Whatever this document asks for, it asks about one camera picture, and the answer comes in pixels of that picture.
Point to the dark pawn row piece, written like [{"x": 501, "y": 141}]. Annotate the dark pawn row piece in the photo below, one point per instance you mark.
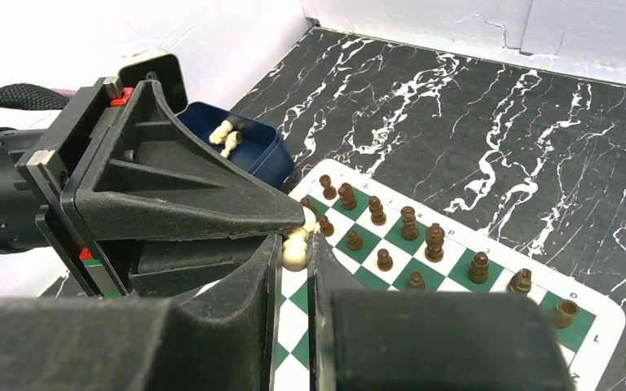
[{"x": 384, "y": 260}]

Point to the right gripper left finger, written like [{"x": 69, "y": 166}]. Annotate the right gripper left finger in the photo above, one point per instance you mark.
[{"x": 221, "y": 339}]

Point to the light wooden rook in tray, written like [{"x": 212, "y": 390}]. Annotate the light wooden rook in tray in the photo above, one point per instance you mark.
[{"x": 220, "y": 133}]

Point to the dark back row piece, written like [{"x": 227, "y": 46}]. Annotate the dark back row piece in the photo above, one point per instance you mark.
[{"x": 347, "y": 196}]

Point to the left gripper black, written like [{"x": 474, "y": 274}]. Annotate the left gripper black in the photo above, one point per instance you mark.
[{"x": 118, "y": 168}]

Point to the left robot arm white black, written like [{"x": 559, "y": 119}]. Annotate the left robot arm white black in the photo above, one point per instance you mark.
[{"x": 18, "y": 204}]

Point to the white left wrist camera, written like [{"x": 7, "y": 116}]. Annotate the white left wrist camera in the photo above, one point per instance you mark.
[{"x": 156, "y": 64}]

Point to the dark blue tray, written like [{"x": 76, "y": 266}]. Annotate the dark blue tray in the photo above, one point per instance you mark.
[{"x": 262, "y": 151}]

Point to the light wooden pawn handed over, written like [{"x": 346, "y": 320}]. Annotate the light wooden pawn handed over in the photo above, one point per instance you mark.
[{"x": 295, "y": 244}]

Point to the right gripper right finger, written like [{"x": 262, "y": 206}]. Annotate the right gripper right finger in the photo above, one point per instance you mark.
[{"x": 370, "y": 339}]

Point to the green white chess board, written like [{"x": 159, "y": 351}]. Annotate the green white chess board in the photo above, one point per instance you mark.
[{"x": 472, "y": 262}]

